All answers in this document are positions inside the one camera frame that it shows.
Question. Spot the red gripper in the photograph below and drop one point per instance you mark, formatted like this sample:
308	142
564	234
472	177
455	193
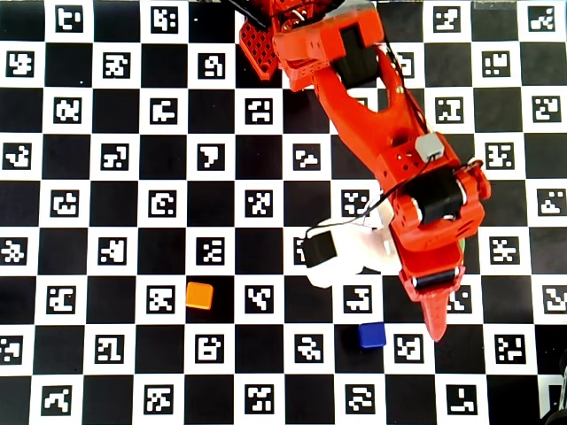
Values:
435	281

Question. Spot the blue cube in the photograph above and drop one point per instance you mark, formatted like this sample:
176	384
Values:
372	335

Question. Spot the orange cube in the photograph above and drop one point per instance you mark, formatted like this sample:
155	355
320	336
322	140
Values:
199	295

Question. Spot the red robot base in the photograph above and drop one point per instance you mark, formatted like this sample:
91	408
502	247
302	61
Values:
283	5

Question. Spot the red robot arm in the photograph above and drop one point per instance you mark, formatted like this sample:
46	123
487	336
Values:
363	128

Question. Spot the grey square connector box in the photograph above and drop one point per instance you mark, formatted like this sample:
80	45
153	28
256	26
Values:
429	147

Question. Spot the clear tape strip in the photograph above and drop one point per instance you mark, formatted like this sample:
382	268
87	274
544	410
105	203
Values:
494	4

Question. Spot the black white checkerboard marker mat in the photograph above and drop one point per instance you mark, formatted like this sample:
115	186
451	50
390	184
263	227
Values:
115	203

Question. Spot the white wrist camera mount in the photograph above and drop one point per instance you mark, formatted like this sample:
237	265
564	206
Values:
354	252

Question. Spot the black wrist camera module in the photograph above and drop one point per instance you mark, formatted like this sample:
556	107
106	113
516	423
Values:
320	249

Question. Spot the grey duct tape patch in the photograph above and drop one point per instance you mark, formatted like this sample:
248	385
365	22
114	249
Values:
354	6

